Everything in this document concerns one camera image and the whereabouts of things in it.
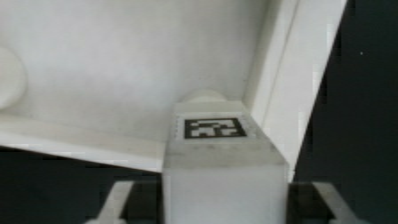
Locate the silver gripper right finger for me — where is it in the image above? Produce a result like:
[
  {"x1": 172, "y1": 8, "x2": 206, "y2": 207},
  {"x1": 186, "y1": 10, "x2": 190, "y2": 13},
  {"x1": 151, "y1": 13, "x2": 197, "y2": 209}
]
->
[{"x1": 286, "y1": 181, "x2": 375, "y2": 224}]

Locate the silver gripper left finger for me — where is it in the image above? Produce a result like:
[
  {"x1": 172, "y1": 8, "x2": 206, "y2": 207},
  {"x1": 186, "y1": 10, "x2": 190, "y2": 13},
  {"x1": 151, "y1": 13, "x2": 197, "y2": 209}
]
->
[{"x1": 81, "y1": 179, "x2": 161, "y2": 224}]

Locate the white table leg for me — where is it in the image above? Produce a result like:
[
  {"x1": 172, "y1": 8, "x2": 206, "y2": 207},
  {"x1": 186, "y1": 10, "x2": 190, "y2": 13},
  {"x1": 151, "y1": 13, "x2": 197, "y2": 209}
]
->
[{"x1": 161, "y1": 89, "x2": 288, "y2": 224}]

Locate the white square table top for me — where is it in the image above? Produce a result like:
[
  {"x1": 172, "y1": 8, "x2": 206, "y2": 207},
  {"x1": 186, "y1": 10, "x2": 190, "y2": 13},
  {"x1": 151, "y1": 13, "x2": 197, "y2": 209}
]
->
[{"x1": 0, "y1": 0, "x2": 348, "y2": 171}]

